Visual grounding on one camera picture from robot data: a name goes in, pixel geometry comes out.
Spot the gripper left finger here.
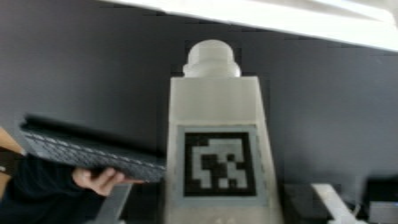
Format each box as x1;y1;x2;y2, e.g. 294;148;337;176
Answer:
93;183;163;224

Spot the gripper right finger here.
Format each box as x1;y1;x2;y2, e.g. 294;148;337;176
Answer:
282;183;367;224

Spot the white table leg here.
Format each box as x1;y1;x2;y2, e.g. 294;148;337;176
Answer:
163;40;283;224

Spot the grey keyboard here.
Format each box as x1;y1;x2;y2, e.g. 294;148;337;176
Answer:
19;116;164;182

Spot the person's dark sleeved forearm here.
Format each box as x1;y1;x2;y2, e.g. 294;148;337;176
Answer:
0;154;104;224

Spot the person's bare hand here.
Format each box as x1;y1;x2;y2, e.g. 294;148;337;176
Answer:
70;168;143;196

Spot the white U-shaped obstacle fence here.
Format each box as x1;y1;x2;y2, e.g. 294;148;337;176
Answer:
100;0;398;52

